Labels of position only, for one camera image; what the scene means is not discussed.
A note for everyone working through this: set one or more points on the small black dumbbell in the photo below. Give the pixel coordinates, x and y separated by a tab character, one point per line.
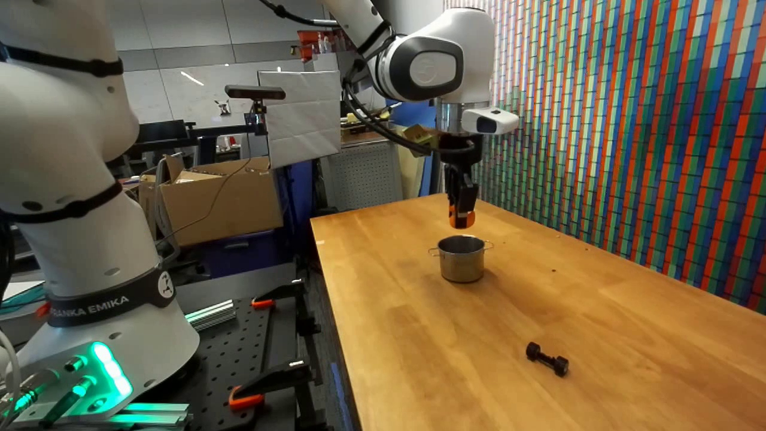
556	365

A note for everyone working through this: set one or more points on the silver metal pot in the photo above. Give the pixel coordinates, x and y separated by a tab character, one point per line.
460	258

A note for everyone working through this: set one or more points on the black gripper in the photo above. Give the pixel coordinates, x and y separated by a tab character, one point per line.
460	152

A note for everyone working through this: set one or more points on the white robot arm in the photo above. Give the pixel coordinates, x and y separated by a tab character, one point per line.
113	328

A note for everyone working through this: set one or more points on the orange black clamp rear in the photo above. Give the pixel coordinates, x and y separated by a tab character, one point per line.
270	298

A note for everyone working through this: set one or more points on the orange rubber duck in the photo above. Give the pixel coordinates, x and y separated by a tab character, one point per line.
460	219

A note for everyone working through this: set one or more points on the orange black clamp front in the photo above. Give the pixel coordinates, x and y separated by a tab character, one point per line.
292	373

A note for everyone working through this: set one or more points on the brown cardboard box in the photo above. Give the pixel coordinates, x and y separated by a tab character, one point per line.
211	202

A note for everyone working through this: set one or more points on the aluminium extrusion bar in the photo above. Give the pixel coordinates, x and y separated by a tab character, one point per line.
215	315

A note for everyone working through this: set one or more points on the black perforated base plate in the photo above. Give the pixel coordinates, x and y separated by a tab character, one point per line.
231	355

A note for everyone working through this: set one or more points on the grey panel board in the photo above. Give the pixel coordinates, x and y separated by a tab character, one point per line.
306	123

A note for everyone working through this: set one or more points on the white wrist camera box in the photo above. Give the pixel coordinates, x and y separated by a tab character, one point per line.
489	121

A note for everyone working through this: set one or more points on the black camera on stand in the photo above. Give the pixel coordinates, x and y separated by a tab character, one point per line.
256	98

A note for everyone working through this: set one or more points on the orange black clamp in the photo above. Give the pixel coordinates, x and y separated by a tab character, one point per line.
270	298
292	373

